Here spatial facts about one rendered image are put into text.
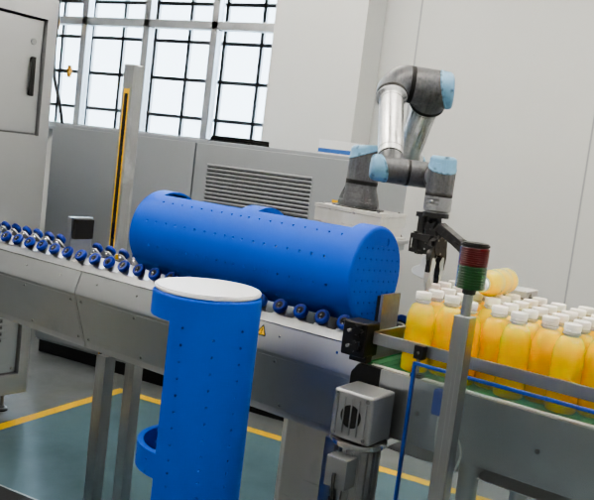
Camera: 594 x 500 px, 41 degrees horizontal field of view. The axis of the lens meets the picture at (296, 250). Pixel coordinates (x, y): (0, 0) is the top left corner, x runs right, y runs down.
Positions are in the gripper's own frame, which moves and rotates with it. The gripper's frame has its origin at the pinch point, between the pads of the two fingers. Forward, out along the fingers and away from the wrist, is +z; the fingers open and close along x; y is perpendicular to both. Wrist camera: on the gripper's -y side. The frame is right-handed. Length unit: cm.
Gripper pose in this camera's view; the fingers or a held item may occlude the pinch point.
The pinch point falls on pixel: (432, 286)
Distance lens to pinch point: 221.6
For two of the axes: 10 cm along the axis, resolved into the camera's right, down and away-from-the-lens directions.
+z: -1.2, 9.9, 1.1
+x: -5.8, 0.2, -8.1
